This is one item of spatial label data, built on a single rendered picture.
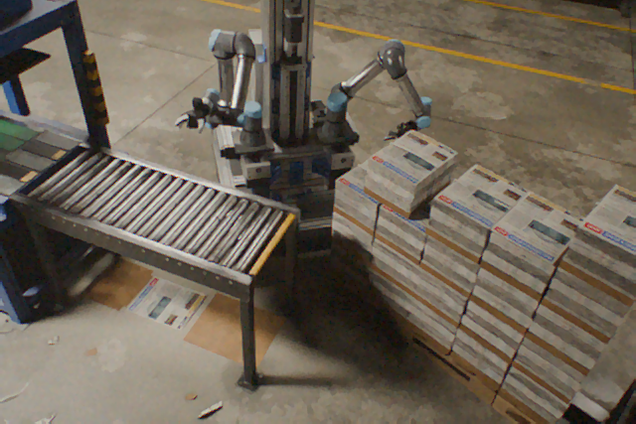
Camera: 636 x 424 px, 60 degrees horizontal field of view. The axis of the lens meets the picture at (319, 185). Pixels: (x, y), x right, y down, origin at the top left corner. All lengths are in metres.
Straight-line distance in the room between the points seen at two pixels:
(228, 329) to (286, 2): 1.83
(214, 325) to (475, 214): 1.63
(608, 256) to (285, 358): 1.74
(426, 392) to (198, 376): 1.21
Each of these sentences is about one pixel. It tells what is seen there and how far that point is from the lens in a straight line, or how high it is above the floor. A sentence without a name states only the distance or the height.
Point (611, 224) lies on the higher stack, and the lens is 2.36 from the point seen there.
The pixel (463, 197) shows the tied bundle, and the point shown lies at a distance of 2.61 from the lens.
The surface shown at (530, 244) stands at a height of 1.07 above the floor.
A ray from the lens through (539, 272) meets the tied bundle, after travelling 2.49.
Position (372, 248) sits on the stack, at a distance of 3.04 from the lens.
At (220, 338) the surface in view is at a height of 0.00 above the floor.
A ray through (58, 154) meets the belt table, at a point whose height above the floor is 0.80.
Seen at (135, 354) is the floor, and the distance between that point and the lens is 3.30.
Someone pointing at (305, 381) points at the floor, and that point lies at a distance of 3.12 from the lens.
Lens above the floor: 2.67
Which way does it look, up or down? 39 degrees down
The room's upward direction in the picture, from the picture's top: 4 degrees clockwise
